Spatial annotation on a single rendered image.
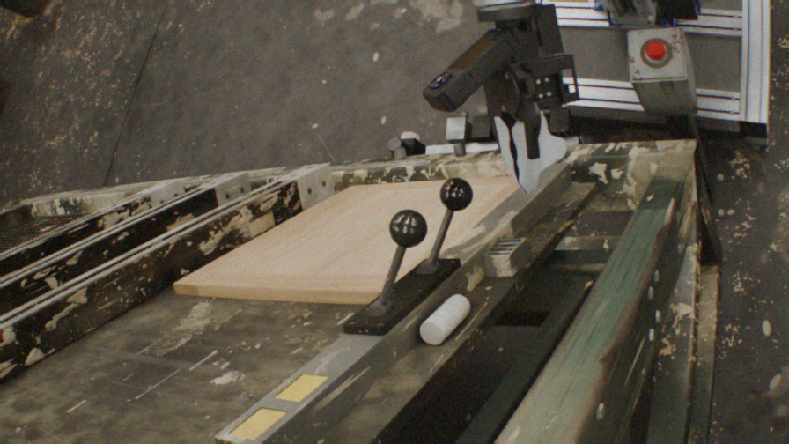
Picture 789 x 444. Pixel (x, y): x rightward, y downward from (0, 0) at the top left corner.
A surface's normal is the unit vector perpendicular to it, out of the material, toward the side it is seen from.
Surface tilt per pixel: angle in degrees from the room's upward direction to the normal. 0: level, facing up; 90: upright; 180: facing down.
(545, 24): 60
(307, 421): 90
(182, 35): 0
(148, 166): 0
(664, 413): 0
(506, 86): 51
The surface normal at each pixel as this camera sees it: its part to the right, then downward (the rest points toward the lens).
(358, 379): 0.87, -0.03
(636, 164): -0.47, 0.31
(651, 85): -0.11, 0.96
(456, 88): 0.40, 0.21
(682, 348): -0.48, -0.26
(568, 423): -0.18, -0.95
